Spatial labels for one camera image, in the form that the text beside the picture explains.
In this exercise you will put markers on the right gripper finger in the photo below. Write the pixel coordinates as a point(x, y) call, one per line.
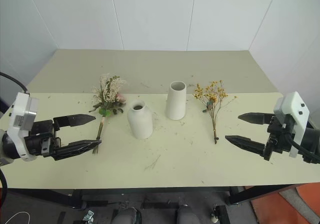
point(246, 144)
point(255, 118)

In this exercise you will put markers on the mixed dried bouquet pink flower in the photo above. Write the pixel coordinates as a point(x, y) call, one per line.
point(107, 96)

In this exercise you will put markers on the black metal table frame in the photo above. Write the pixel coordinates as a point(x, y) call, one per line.
point(75, 195)

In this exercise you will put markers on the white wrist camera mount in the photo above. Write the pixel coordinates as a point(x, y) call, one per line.
point(21, 119)
point(293, 109)

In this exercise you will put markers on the white bottle-shaped vase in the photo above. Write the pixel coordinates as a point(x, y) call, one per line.
point(140, 121)

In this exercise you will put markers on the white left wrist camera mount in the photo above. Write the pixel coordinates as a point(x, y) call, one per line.
point(21, 119)

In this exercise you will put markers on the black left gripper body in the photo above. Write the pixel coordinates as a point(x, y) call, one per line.
point(41, 140)

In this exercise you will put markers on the white tapered cylinder vase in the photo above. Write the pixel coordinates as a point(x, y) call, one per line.
point(176, 104)

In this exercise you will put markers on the yellow dried flower bunch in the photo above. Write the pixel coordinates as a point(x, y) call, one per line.
point(212, 99)

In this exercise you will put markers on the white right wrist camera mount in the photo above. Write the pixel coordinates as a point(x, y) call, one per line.
point(293, 109)

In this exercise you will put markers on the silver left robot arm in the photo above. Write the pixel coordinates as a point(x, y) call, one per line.
point(6, 146)

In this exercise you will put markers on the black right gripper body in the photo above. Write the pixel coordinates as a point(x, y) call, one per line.
point(277, 140)

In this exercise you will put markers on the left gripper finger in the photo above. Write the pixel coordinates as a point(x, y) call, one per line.
point(75, 120)
point(77, 147)

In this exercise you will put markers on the metal caster wheel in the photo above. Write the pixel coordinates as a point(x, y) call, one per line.
point(215, 215)
point(88, 216)

